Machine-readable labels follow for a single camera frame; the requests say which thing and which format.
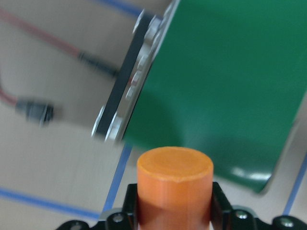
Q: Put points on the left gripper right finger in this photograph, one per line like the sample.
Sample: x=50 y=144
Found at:
x=223 y=215

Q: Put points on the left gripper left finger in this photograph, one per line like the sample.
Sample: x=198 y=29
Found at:
x=125 y=217

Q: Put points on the plain orange cylinder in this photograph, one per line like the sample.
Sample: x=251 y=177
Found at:
x=174 y=186

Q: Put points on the green conveyor belt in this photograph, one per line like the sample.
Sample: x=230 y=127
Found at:
x=227 y=79

